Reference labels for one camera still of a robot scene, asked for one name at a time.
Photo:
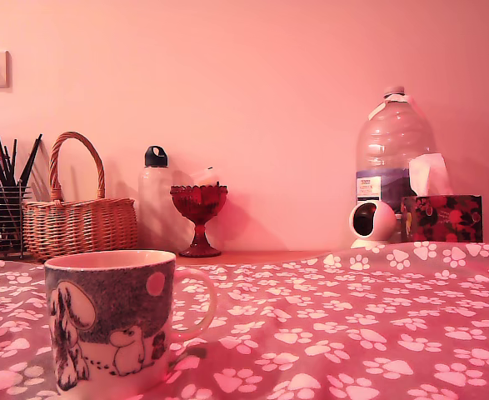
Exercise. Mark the red glass goblet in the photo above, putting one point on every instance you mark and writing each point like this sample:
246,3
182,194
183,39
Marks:
200,204

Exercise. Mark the white candle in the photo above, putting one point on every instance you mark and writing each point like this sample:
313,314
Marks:
206,177

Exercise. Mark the white bottle with black cap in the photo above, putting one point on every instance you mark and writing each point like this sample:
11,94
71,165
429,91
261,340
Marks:
154,196

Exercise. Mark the cartoon print ceramic mug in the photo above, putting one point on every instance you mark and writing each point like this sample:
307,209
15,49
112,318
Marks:
117,291

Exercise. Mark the large clear water bottle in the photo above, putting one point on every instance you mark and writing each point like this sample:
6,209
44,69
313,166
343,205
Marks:
394,137

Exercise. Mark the paw print cloth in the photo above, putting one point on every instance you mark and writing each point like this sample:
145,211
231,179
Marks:
352,333

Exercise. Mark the white tissue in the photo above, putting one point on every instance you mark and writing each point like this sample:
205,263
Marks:
425,175

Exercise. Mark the floral tissue box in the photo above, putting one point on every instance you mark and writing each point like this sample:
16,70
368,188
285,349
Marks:
444,216

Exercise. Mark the small white round camera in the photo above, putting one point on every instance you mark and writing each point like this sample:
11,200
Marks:
383,221

